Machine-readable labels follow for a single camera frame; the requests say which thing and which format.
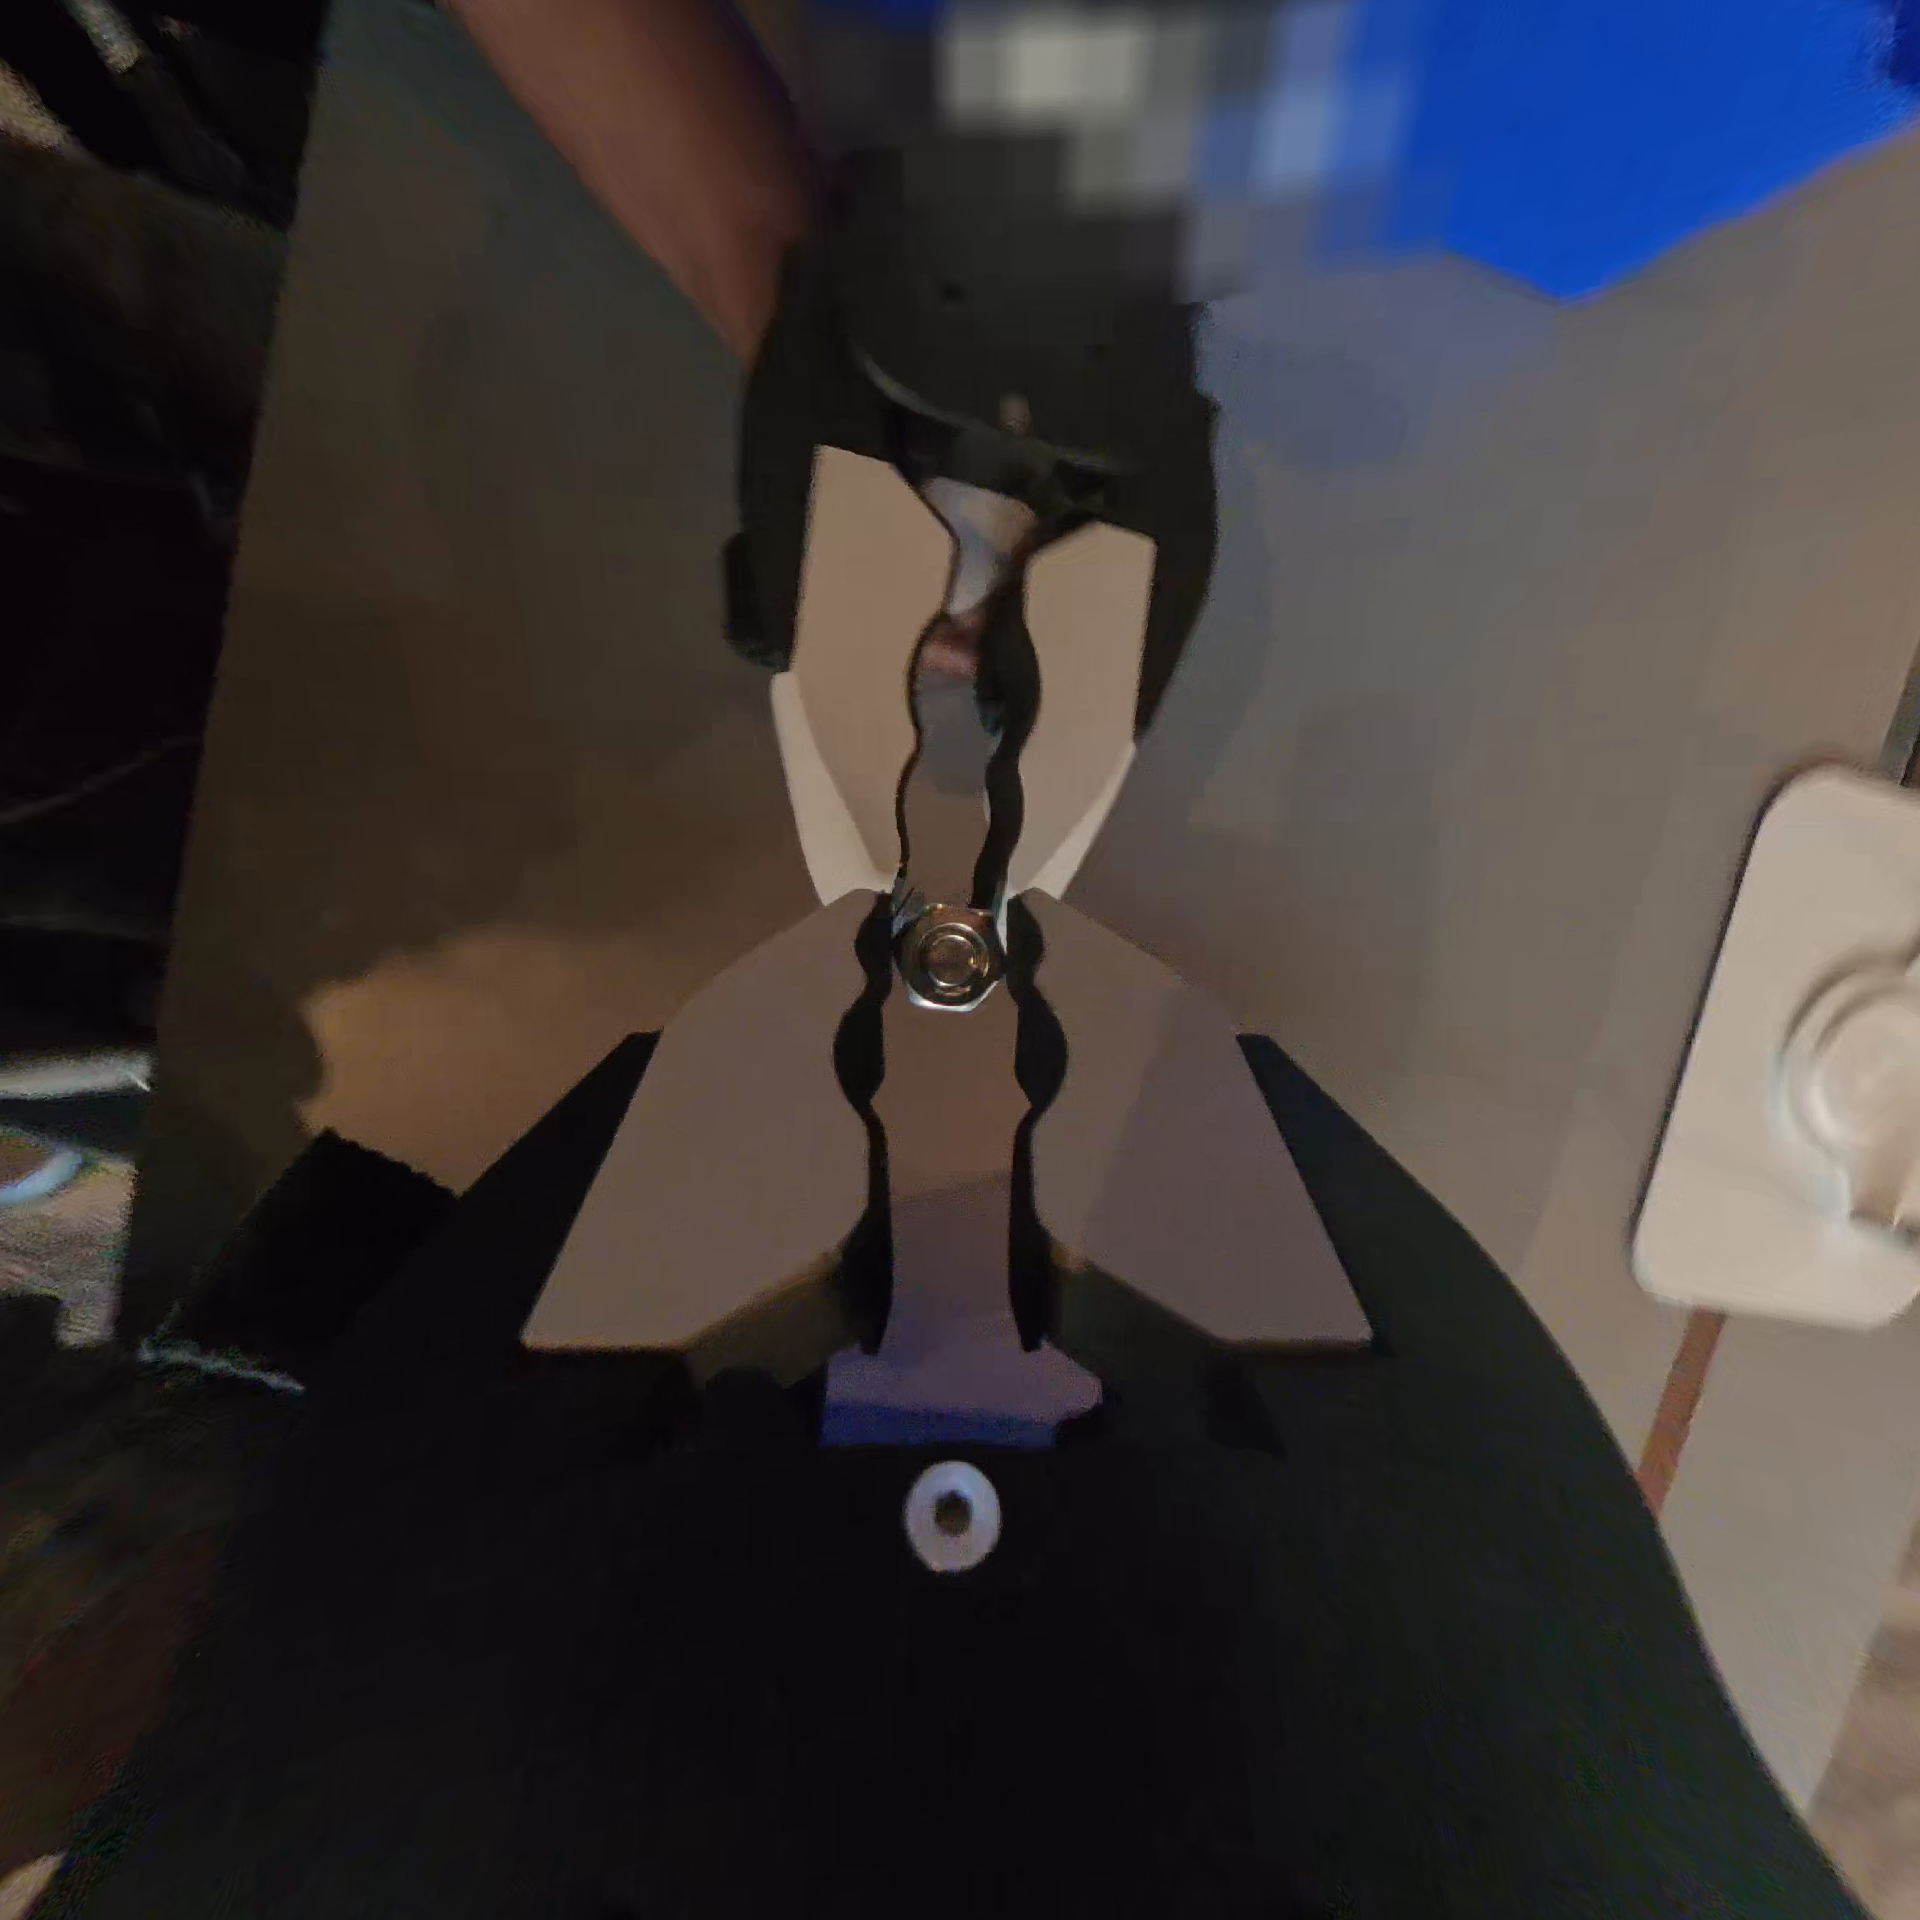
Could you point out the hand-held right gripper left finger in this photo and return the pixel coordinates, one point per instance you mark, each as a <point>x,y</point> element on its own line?
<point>720,1184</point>

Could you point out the silver hex nut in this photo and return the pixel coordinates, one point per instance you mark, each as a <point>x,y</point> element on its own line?
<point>954,960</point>

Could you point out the person's left forearm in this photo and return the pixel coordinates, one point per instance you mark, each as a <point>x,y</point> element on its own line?
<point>629,120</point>

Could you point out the blue plastic bin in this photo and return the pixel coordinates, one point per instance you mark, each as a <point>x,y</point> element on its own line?
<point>1576,149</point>

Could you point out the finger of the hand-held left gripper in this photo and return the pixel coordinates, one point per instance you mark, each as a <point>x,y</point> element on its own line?
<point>1089,675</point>
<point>856,675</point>

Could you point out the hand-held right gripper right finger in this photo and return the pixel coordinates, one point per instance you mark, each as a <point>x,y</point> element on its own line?
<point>1201,1184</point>

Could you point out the white rounded base plate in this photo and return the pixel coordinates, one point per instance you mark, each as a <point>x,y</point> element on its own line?
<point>1710,1050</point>

